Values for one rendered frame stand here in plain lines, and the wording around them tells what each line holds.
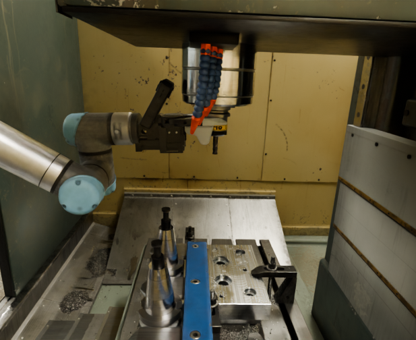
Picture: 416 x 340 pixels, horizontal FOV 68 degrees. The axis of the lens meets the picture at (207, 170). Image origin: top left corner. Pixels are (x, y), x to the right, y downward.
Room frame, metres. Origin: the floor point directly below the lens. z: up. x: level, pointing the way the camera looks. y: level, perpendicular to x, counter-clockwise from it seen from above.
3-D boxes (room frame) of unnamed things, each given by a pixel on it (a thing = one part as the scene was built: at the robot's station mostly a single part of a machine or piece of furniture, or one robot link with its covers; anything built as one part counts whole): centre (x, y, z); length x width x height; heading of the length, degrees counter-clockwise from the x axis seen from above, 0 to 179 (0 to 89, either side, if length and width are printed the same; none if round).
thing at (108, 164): (0.69, 0.26, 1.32); 0.11 x 0.08 x 0.11; 8
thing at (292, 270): (0.79, -0.21, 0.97); 0.13 x 0.03 x 0.15; 93
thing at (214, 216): (1.37, 0.02, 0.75); 0.89 x 0.67 x 0.26; 93
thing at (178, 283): (0.43, 0.07, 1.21); 0.07 x 0.05 x 0.01; 93
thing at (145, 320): (0.37, 0.06, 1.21); 0.06 x 0.06 x 0.03
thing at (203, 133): (0.67, 0.01, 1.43); 0.09 x 0.03 x 0.06; 76
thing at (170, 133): (0.71, 0.11, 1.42); 0.12 x 0.08 x 0.09; 89
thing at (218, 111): (0.71, -0.02, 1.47); 0.06 x 0.06 x 0.03
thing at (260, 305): (0.80, -0.05, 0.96); 0.29 x 0.23 x 0.05; 3
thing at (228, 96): (0.71, -0.02, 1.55); 0.16 x 0.16 x 0.12
